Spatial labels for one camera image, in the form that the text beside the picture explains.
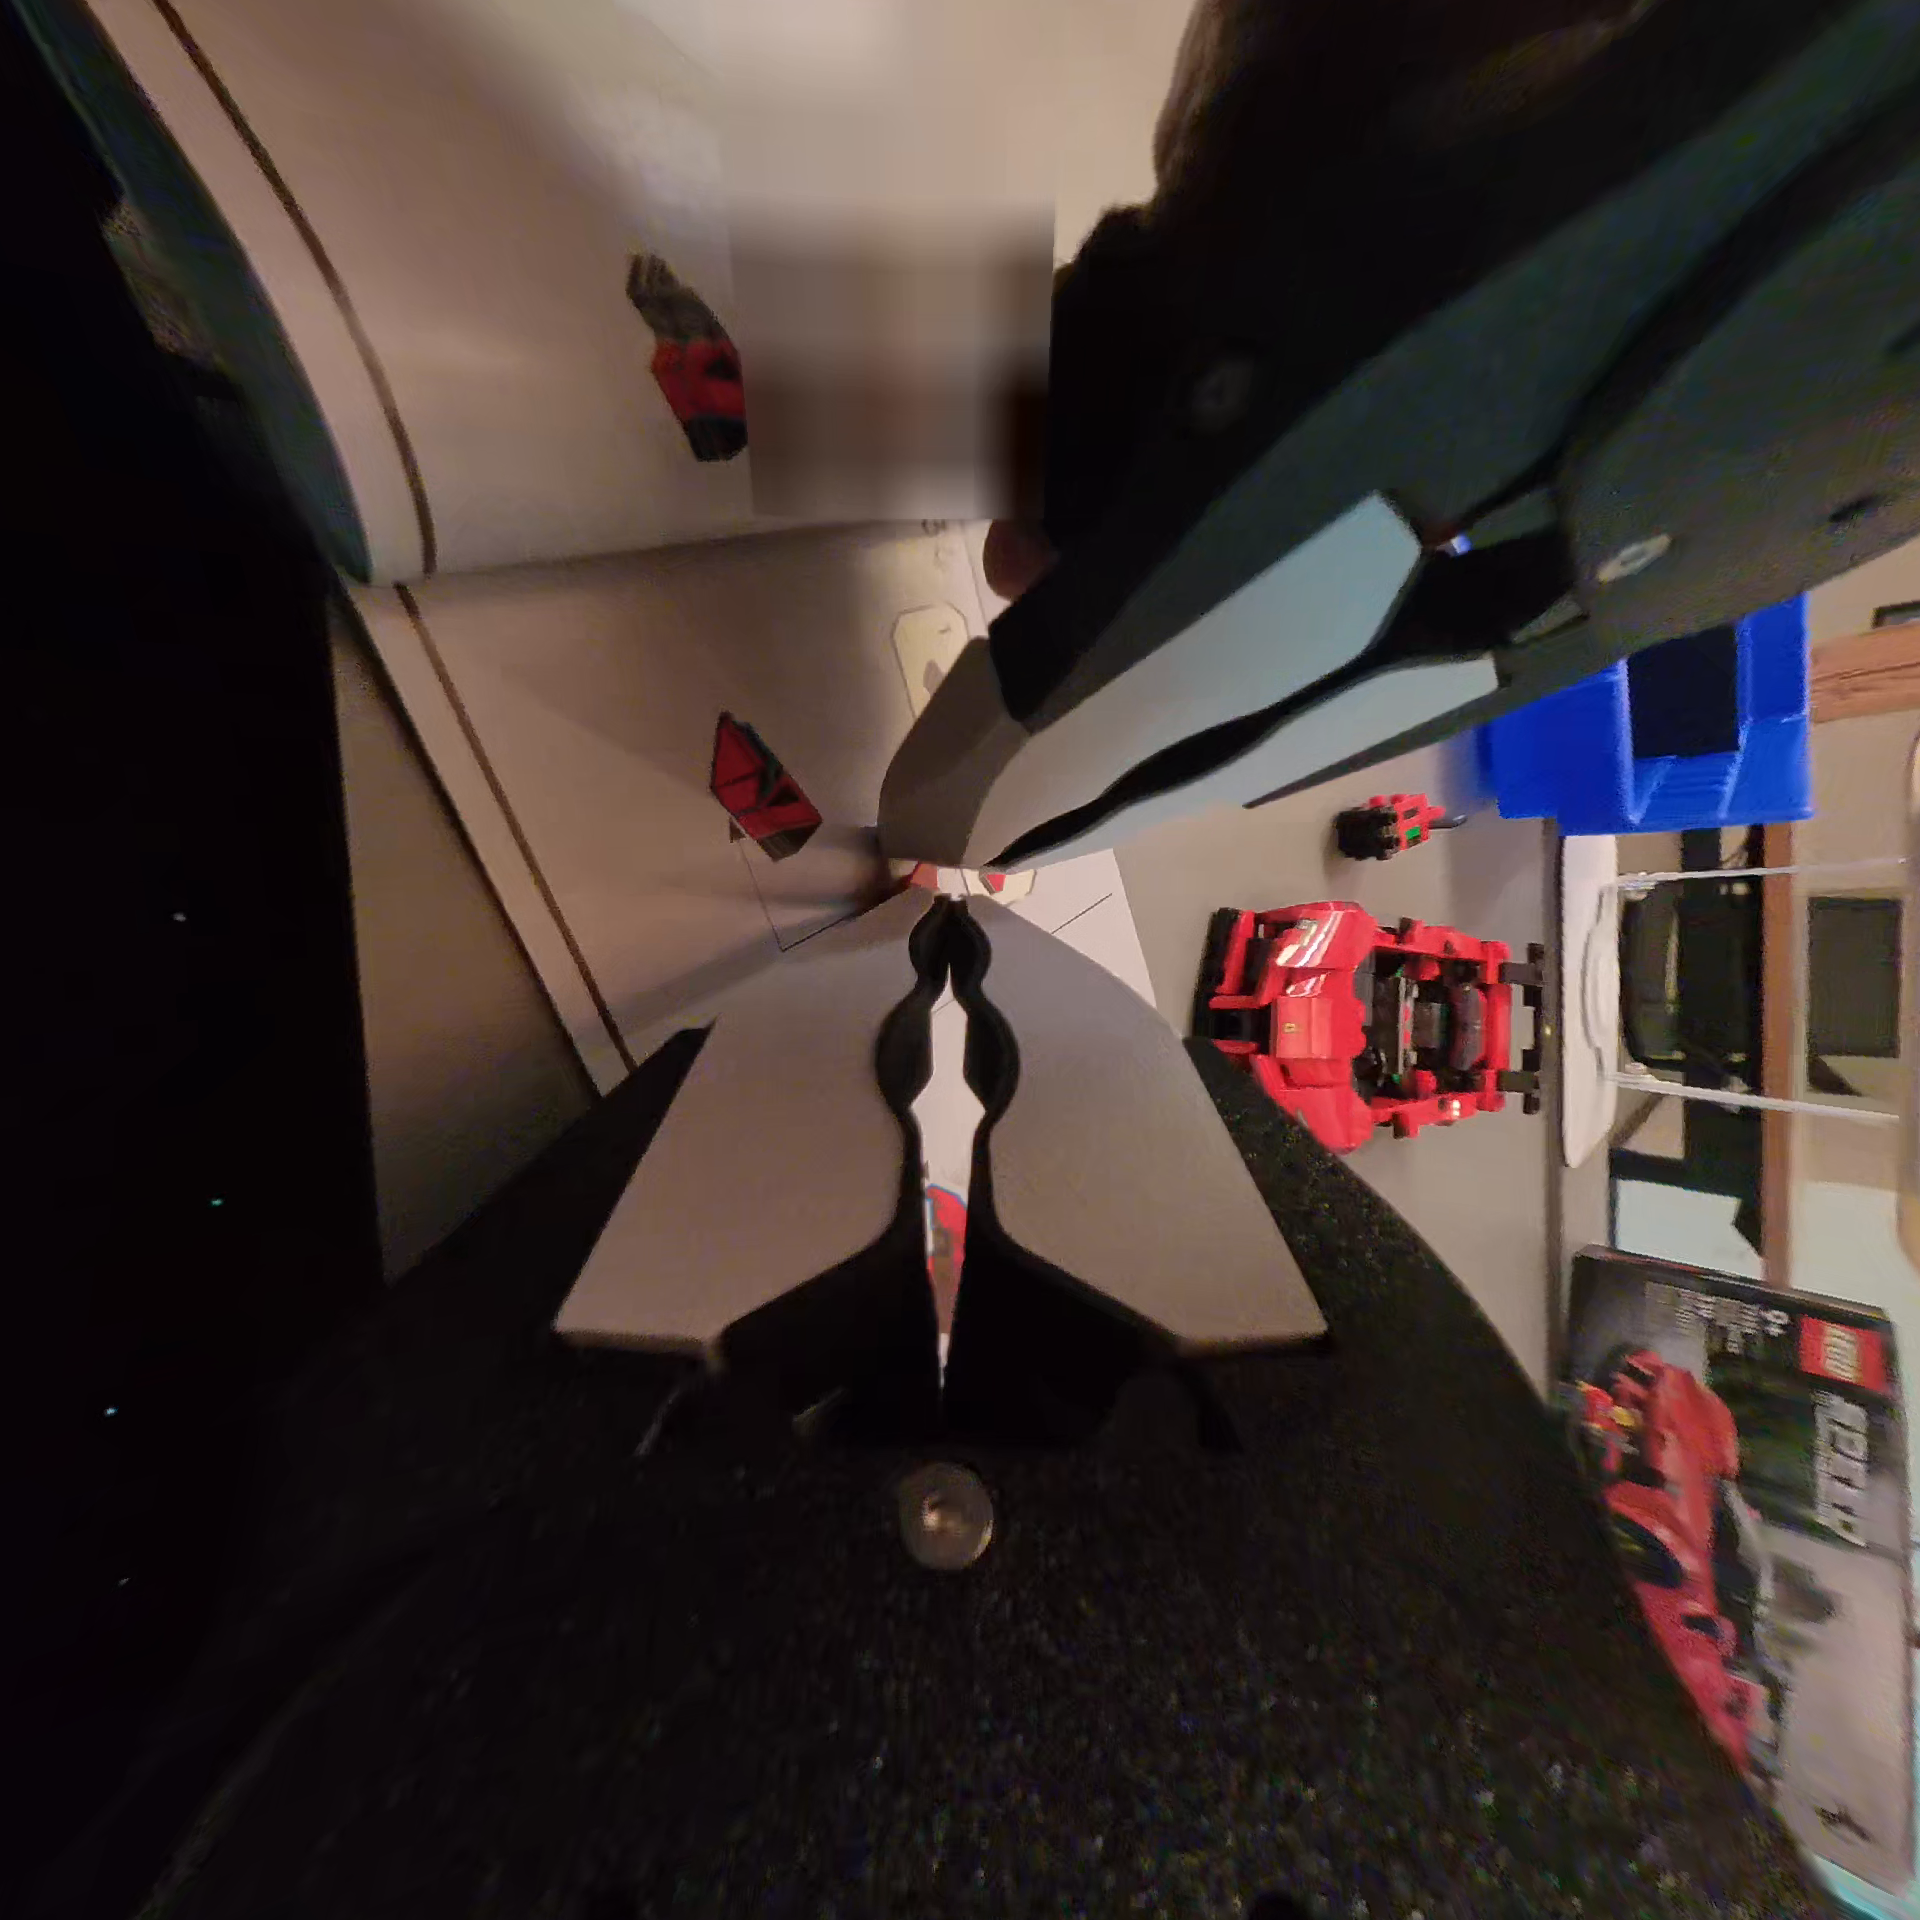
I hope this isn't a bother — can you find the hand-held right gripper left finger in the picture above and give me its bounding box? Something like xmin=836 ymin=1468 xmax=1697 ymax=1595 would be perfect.
xmin=554 ymin=895 xmax=952 ymax=1388

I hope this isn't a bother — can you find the red lego car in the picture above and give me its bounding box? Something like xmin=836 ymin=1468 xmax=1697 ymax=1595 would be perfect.
xmin=1196 ymin=898 xmax=1554 ymax=1153

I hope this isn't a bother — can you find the white stand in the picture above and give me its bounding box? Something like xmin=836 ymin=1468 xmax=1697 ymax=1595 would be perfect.
xmin=1552 ymin=832 xmax=1920 ymax=1176

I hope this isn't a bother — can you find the lego instruction booklet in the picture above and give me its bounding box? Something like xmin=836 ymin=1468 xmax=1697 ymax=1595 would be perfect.
xmin=44 ymin=0 xmax=1166 ymax=1096

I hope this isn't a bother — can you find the blue plastic bin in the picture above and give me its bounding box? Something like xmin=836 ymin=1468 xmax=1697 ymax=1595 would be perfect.
xmin=1469 ymin=592 xmax=1819 ymax=839

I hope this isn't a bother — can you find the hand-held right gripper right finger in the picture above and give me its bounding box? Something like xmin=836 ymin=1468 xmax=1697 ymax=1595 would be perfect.
xmin=949 ymin=895 xmax=1333 ymax=1382

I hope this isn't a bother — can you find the red black green lego assembly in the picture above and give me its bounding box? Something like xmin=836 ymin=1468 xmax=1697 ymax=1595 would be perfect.
xmin=1333 ymin=785 xmax=1447 ymax=865

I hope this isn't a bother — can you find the lego set box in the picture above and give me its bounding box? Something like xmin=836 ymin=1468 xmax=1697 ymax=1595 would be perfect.
xmin=1557 ymin=1242 xmax=1920 ymax=1903

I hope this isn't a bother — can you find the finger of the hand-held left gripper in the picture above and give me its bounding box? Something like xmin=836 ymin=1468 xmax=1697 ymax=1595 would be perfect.
xmin=873 ymin=585 xmax=1507 ymax=881
xmin=986 ymin=495 xmax=1434 ymax=741

